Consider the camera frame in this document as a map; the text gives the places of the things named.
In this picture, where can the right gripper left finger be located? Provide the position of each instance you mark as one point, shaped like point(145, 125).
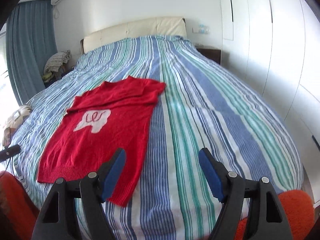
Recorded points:
point(57, 218)

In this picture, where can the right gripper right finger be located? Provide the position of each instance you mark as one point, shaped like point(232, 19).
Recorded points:
point(231, 190)

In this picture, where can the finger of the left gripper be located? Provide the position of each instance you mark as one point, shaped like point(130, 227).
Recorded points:
point(9, 152)

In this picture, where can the red knit sweater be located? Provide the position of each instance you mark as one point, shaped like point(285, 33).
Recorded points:
point(114, 115)

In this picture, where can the pile of clothes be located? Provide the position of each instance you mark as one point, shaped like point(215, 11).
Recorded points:
point(55, 66)

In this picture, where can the patterned cushion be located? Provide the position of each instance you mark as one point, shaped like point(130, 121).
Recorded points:
point(14, 122)

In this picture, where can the orange fluffy garment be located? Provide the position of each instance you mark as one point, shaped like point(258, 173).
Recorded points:
point(289, 215)

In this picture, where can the striped blue green bedspread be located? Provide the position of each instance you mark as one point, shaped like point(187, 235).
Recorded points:
point(203, 105)

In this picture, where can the blue curtain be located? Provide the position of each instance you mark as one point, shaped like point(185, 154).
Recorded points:
point(30, 42)

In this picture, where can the dark wooden nightstand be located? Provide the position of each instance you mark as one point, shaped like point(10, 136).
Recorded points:
point(210, 52)

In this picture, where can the white wardrobe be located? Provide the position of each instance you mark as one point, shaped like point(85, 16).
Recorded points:
point(273, 45)

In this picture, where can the cream padded headboard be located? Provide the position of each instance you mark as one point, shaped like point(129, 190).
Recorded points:
point(172, 26)

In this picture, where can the wall power socket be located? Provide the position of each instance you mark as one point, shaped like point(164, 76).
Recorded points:
point(201, 29)

